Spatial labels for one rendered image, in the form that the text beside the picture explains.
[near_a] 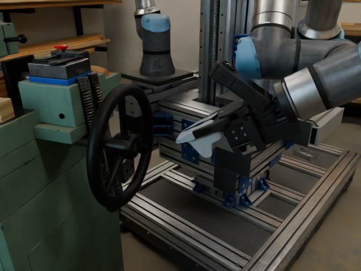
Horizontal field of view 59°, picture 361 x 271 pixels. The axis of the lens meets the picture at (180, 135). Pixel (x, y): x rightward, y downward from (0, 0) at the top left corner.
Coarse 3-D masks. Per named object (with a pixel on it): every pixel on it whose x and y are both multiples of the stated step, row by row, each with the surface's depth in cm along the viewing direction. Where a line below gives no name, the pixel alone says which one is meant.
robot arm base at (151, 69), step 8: (144, 56) 130; (152, 56) 128; (160, 56) 128; (168, 56) 130; (144, 64) 130; (152, 64) 128; (160, 64) 128; (168, 64) 130; (144, 72) 131; (152, 72) 129; (160, 72) 129; (168, 72) 130
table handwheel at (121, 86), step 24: (120, 96) 65; (144, 96) 76; (96, 120) 60; (120, 120) 70; (144, 120) 83; (72, 144) 77; (96, 144) 60; (144, 144) 85; (96, 168) 61; (144, 168) 83; (96, 192) 63
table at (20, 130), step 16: (112, 80) 98; (16, 112) 68; (32, 112) 68; (112, 112) 82; (0, 128) 61; (16, 128) 64; (32, 128) 69; (48, 128) 68; (64, 128) 68; (80, 128) 69; (0, 144) 61; (16, 144) 65
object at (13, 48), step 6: (0, 24) 71; (6, 24) 73; (12, 24) 74; (0, 30) 71; (6, 30) 73; (12, 30) 74; (0, 36) 71; (6, 36) 73; (12, 36) 74; (0, 42) 71; (6, 42) 73; (12, 42) 75; (0, 48) 72; (6, 48) 73; (12, 48) 75; (0, 54) 72; (6, 54) 74
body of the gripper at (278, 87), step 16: (224, 112) 53; (240, 112) 50; (256, 112) 52; (272, 112) 51; (288, 112) 49; (240, 128) 53; (256, 128) 51; (272, 128) 52; (288, 128) 51; (240, 144) 54; (256, 144) 52
